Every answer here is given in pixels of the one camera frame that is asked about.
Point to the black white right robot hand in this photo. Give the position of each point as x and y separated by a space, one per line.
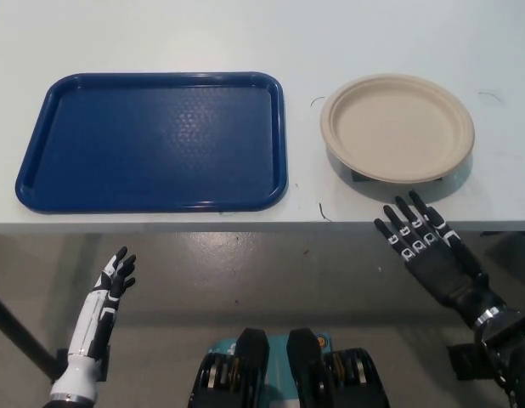
436 263

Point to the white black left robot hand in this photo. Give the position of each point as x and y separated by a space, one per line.
94 323

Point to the beige paper plate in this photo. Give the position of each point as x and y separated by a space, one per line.
394 127

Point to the blue plastic tray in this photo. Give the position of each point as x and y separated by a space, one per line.
152 140

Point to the black table leg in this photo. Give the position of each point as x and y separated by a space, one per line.
20 331

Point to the grey perforated plastic basket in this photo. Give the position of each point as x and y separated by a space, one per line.
360 175

